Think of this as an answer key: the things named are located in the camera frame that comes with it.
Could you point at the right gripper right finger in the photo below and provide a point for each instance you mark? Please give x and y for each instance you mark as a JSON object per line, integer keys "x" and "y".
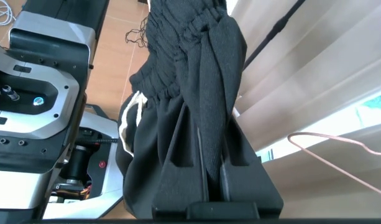
{"x": 249, "y": 186}

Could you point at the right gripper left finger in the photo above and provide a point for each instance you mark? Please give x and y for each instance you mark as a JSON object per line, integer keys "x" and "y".
{"x": 177, "y": 186}

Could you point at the black shorts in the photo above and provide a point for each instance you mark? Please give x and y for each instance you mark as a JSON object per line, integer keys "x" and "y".
{"x": 165, "y": 140}

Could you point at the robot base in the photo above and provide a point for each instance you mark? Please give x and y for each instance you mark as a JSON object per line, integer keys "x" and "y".
{"x": 38, "y": 124}

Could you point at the pink clothes hanger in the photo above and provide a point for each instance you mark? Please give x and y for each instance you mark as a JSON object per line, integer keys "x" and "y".
{"x": 333, "y": 165}

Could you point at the black clothes rack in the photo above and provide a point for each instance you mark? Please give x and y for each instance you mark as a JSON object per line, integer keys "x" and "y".
{"x": 277, "y": 28}

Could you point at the beige curtain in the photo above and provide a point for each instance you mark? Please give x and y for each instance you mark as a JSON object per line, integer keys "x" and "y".
{"x": 317, "y": 193}
{"x": 317, "y": 62}

